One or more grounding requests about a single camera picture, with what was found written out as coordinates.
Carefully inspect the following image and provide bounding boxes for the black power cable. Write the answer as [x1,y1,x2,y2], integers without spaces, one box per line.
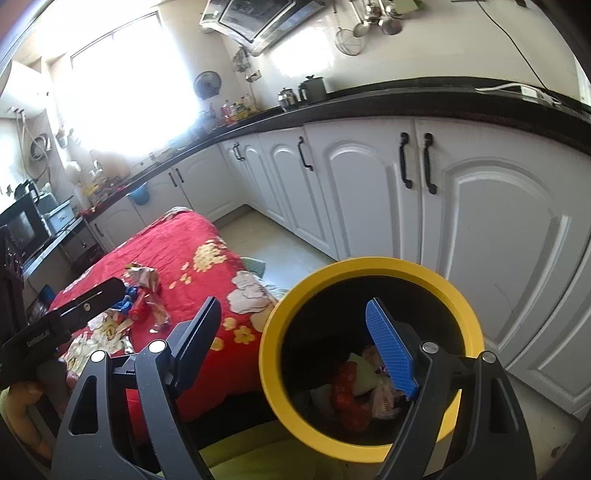
[478,0,561,100]

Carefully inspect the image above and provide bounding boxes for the white bag with grey print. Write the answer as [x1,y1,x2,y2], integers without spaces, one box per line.
[365,346,407,421]

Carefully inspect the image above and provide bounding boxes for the white power adapter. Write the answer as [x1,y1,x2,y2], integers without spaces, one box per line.
[519,83,559,104]

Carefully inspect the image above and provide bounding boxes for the hanging small kitchen tools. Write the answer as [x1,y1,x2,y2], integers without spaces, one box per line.
[232,46,259,81]

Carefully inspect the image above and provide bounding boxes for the red floral tablecloth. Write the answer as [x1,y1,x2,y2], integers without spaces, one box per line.
[46,208,287,430]

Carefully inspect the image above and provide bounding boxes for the black countertop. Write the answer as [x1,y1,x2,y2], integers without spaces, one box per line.
[21,85,591,278]

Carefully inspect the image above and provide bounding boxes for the red plastic bag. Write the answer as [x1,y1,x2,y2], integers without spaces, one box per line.
[330,360,377,432]

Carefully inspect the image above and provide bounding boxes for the row of hanging kitchen utensils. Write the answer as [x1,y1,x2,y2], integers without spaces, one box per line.
[348,0,423,38]

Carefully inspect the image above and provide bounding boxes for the silver foil wrapper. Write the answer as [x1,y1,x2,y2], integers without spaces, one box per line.
[124,262,160,296]

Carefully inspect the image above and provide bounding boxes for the black microwave oven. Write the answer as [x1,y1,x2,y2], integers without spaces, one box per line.
[0,194,51,259]

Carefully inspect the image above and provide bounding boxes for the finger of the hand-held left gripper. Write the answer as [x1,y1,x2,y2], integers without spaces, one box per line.
[46,276,126,330]

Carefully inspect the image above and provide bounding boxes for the green cloth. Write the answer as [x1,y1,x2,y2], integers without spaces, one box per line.
[242,257,269,280]

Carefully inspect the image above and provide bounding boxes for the gold candy wrapper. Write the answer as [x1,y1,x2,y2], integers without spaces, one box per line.
[150,300,172,330]

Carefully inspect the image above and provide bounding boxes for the wire mesh strainer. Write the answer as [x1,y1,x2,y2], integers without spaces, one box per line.
[335,14,363,56]

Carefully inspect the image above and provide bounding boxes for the green scrub sponge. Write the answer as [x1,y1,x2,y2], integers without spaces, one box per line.
[344,352,384,398]

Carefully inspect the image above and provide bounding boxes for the window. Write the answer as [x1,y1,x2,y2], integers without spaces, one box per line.
[69,11,208,153]

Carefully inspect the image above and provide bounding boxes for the dark metal pot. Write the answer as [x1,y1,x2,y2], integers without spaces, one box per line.
[299,75,328,104]

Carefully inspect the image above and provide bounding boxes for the black range hood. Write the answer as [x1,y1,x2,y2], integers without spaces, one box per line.
[199,0,326,57]

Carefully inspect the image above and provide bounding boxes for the stainless steel shelf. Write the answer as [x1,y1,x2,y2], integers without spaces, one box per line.
[21,217,88,278]

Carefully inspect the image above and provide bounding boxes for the round dark wall fan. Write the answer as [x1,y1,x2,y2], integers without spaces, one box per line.
[193,71,221,100]

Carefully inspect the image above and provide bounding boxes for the blue candy wrapper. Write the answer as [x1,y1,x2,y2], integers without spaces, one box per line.
[113,285,139,315]

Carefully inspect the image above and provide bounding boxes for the group of condiment bottles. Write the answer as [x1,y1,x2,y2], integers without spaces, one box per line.
[208,95,257,125]

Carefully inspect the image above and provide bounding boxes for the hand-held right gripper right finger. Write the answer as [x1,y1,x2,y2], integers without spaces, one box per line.
[365,298,539,480]

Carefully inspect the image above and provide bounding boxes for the person's left hand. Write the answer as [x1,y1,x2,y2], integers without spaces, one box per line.
[0,373,80,462]

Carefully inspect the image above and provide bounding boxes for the white storage box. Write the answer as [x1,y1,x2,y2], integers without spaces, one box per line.
[44,200,77,232]

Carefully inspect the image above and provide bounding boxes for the coiled hose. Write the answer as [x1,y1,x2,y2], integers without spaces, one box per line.
[28,134,51,162]

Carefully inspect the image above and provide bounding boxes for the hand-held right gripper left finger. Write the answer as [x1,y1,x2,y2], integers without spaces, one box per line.
[53,296,222,480]

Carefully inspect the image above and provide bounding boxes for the yellow rimmed trash bin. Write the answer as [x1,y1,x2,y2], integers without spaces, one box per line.
[259,257,485,464]

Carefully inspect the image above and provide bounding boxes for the red candy wrapper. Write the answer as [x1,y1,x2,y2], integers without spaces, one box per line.
[128,302,153,326]

